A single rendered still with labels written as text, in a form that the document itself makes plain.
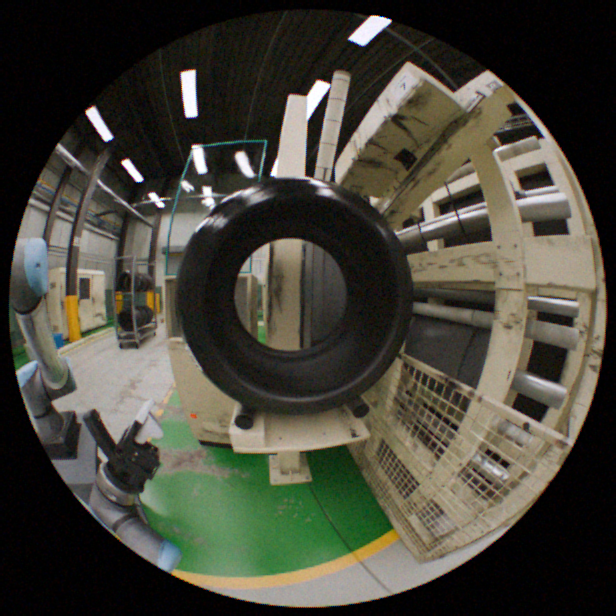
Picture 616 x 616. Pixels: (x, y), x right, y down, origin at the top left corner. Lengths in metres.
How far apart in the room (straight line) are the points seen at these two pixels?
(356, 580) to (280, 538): 0.47
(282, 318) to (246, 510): 1.15
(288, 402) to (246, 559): 1.04
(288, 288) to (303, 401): 0.44
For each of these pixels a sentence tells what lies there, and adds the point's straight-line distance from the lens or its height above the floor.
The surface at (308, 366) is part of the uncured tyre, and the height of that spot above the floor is 0.93.
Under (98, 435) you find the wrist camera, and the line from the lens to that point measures 0.41.
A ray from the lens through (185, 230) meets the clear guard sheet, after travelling 1.15.
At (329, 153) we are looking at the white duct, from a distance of 1.42.
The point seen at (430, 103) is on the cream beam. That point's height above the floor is 1.64.
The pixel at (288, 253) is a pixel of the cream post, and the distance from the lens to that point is 0.69.
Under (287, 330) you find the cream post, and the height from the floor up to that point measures 1.03.
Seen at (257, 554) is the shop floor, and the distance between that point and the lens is 1.21.
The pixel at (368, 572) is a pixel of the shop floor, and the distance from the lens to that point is 1.23.
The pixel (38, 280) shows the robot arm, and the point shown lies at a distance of 0.49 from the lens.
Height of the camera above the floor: 1.19
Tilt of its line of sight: 6 degrees down
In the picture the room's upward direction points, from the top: 1 degrees clockwise
